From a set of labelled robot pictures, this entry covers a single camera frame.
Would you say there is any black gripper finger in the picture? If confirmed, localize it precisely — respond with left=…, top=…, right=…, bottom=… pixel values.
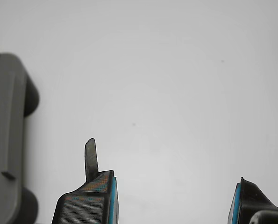
left=51, top=137, right=119, bottom=224
left=227, top=176, right=278, bottom=224

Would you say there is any grey plastic holder plate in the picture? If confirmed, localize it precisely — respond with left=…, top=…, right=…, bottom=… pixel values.
left=0, top=41, right=40, bottom=224

